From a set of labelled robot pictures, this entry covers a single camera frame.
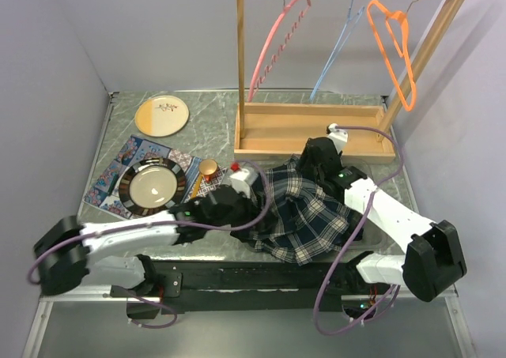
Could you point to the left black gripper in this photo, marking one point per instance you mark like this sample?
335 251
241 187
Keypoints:
252 211

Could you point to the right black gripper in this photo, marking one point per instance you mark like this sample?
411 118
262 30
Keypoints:
305 164

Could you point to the navy beige plaid skirt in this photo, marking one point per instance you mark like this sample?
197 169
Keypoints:
303 222

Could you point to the light blue wire hanger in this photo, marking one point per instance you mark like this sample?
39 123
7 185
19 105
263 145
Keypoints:
352 20

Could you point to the orange plastic hanger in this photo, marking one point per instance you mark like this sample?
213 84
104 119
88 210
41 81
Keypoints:
401 47

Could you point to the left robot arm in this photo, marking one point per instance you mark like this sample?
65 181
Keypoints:
71 252

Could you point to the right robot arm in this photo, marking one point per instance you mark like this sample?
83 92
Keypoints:
432 258

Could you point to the wooden clothes rack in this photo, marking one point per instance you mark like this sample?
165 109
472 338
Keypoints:
271 131

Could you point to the black rimmed plate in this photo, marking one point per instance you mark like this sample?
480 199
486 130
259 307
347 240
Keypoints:
152 186

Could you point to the beige round plate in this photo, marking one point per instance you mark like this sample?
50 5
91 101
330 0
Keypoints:
161 116

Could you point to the dark green pen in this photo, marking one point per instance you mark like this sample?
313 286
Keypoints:
113 182

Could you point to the blue patterned placemat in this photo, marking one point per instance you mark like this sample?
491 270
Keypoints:
135 150

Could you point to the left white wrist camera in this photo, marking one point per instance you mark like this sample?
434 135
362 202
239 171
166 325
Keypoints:
242 179

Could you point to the copper cup with handle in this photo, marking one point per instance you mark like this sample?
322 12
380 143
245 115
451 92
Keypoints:
206 171

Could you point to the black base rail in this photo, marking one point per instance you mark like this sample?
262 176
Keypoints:
186 286

